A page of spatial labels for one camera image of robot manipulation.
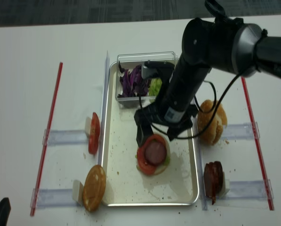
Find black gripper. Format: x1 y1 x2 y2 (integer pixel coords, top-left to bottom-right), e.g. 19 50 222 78
134 102 198 147

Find round meat slice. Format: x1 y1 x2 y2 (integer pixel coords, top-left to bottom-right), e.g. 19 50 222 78
144 141 167 166

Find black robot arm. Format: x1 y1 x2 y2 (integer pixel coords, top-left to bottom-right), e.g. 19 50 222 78
134 0 281 146

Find lettuce piece on bun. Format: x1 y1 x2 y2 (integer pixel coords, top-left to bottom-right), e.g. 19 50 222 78
135 153 171 172

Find tomato slice on bun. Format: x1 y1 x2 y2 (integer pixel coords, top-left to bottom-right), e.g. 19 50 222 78
136 135 167 175

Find green lettuce in container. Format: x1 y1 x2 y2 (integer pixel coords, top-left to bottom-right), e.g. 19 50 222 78
148 78 162 103

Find upright tomato slices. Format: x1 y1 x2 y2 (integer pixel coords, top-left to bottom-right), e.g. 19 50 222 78
88 112 100 155

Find stack of meat slices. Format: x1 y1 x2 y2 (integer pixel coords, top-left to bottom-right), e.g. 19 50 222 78
204 161 224 205

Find white block behind tomato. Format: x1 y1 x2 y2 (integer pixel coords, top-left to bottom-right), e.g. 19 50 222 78
84 117 92 137

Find white block behind meat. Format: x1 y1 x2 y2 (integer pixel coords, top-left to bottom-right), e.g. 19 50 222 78
219 172 230 199

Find bottom bun on tray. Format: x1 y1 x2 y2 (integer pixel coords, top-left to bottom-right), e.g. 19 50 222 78
136 134 171 175

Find clear plastic container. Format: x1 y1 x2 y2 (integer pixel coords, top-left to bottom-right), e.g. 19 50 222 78
115 51 178 108

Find purple cabbage leaves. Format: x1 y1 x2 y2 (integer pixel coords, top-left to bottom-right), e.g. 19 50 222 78
117 63 151 108

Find metal baking tray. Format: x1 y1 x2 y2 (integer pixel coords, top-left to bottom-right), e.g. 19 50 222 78
102 63 200 206

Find left long clear divider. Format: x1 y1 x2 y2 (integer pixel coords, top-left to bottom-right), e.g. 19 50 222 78
97 51 110 166

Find upright bun half left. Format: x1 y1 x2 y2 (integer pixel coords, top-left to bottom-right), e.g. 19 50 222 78
82 165 106 212

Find right red strip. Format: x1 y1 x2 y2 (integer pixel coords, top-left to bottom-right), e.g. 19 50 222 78
241 78 275 211

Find red strip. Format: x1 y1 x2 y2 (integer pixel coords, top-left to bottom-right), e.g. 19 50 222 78
30 62 63 217
241 78 275 211

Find white block behind bun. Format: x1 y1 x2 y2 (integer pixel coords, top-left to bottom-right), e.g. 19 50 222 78
72 180 84 206

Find left red strip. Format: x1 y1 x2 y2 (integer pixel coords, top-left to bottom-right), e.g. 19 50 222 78
30 62 63 217

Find black object bottom left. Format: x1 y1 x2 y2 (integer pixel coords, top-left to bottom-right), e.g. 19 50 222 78
0 197 11 226

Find black cable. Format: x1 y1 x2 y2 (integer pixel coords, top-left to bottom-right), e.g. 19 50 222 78
138 73 242 139

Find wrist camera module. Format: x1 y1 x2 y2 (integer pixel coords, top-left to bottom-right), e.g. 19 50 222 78
141 61 175 79

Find right upper clear rail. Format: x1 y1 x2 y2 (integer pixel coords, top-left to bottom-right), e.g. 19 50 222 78
221 122 260 140

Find clear rail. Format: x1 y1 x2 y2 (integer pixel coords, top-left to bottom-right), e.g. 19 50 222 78
30 189 80 209
221 122 260 140
225 180 273 200
42 129 88 146

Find left upper clear rail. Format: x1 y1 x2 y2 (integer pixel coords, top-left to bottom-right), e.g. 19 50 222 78
42 129 88 146

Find right lower clear rail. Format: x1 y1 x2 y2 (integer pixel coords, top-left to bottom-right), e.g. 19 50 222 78
225 180 273 200

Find left lower clear rail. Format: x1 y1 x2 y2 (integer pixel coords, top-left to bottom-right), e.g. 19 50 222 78
30 189 80 209

